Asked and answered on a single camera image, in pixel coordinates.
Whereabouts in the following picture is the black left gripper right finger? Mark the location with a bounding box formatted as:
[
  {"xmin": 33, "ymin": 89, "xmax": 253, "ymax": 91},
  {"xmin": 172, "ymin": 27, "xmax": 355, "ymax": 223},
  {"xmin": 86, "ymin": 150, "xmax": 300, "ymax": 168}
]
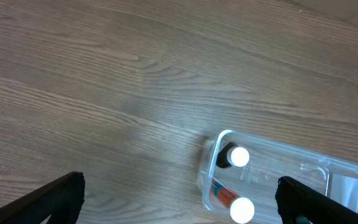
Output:
[{"xmin": 275, "ymin": 176, "xmax": 358, "ymax": 224}]

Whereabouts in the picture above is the clear plastic container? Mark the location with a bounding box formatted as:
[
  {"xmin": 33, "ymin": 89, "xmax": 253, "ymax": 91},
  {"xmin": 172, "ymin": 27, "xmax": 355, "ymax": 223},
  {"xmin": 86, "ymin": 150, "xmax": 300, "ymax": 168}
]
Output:
[{"xmin": 198, "ymin": 129, "xmax": 358, "ymax": 223}]

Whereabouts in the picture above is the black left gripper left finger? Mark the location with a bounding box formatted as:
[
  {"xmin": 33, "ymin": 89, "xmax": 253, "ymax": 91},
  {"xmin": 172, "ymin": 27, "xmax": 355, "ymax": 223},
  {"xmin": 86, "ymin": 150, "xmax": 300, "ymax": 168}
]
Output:
[{"xmin": 0, "ymin": 172, "xmax": 85, "ymax": 224}]

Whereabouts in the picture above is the dark bottle with white cap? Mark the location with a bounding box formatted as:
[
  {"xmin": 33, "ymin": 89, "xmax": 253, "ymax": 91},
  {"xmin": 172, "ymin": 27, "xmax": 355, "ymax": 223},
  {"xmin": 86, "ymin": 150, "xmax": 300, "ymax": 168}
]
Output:
[{"xmin": 216, "ymin": 142, "xmax": 250, "ymax": 169}]

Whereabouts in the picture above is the orange tube with white cap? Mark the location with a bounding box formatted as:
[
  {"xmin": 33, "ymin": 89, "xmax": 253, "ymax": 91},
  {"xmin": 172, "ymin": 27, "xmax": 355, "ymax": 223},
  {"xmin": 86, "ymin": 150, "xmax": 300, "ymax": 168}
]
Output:
[{"xmin": 210, "ymin": 178, "xmax": 255, "ymax": 224}]

